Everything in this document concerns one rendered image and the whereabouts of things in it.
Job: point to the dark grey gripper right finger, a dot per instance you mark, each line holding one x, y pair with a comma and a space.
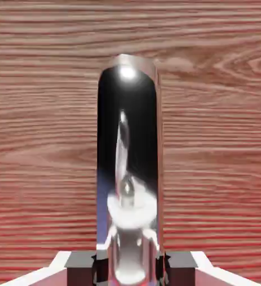
181, 268

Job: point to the reddish wood cabinet door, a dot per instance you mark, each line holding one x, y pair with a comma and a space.
210, 134

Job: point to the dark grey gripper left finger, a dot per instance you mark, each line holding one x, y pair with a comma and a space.
79, 268

